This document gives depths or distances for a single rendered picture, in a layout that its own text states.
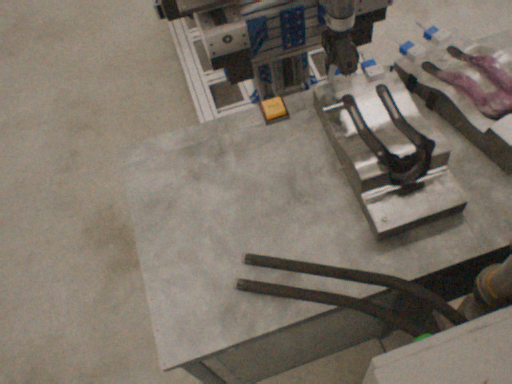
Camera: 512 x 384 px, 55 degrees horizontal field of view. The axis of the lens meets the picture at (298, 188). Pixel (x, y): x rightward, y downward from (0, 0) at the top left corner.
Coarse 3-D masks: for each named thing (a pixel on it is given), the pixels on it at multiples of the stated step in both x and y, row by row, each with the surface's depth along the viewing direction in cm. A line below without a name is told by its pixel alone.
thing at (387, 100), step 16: (352, 96) 148; (384, 96) 148; (352, 112) 146; (400, 112) 145; (368, 128) 142; (400, 128) 141; (368, 144) 137; (416, 144) 131; (432, 144) 131; (384, 160) 135; (400, 160) 129; (416, 160) 136; (400, 176) 136; (416, 176) 134
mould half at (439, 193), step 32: (320, 96) 148; (352, 128) 143; (384, 128) 142; (416, 128) 139; (352, 160) 132; (448, 160) 135; (384, 192) 135; (416, 192) 134; (448, 192) 134; (384, 224) 130; (416, 224) 133
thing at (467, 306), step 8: (504, 264) 94; (496, 272) 99; (504, 272) 94; (496, 280) 98; (504, 280) 95; (496, 288) 99; (504, 288) 96; (472, 296) 123; (504, 296) 99; (456, 304) 126; (464, 304) 122; (472, 304) 115; (464, 312) 121; (472, 312) 115; (480, 312) 111
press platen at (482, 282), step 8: (496, 264) 105; (480, 272) 105; (488, 272) 104; (480, 280) 103; (488, 280) 102; (480, 288) 103; (488, 288) 101; (480, 296) 102; (488, 296) 101; (496, 296) 100; (480, 304) 104; (488, 304) 101; (496, 304) 100; (504, 304) 100; (488, 312) 103
